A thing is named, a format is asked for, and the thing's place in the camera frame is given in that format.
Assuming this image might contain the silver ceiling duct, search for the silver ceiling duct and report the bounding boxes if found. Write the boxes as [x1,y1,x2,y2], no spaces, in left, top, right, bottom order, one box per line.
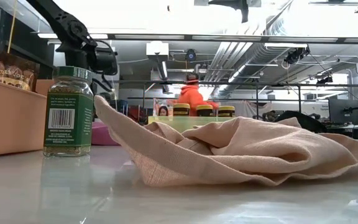
[203,40,291,94]

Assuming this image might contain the person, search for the person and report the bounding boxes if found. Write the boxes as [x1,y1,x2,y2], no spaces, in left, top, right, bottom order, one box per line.
[177,73,219,117]

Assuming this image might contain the dark computer monitor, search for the dark computer monitor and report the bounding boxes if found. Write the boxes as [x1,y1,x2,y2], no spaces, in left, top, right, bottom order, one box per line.
[328,98,358,125]

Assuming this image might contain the orange plastic bin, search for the orange plastic bin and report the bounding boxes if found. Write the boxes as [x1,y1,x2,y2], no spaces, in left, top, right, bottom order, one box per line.
[0,76,55,158]

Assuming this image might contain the yellow plastic tray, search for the yellow plastic tray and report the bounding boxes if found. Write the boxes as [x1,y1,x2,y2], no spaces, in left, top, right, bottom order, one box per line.
[147,115,239,133]

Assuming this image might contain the green lid spice jar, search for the green lid spice jar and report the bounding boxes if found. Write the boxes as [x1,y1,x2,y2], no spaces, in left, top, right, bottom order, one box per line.
[43,65,94,157]

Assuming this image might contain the yellow lid spice jar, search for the yellow lid spice jar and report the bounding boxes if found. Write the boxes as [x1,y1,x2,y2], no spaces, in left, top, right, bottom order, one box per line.
[196,105,214,118]
[218,105,236,118]
[173,103,191,117]

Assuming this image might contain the white ceiling box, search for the white ceiling box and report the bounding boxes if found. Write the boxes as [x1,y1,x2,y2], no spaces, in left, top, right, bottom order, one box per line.
[145,41,170,57]

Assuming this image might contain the brown snack packet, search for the brown snack packet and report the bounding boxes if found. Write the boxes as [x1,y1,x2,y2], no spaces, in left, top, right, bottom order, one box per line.
[0,45,40,92]

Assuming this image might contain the magenta cloth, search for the magenta cloth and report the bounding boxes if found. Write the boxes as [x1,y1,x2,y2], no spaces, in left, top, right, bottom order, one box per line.
[91,121,121,146]

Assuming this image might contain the beige cloth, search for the beige cloth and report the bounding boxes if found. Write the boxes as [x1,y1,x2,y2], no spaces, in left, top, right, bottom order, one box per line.
[93,95,358,187]

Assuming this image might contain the yellow cable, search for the yellow cable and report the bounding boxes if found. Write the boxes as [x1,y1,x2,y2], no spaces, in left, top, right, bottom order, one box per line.
[7,0,18,54]

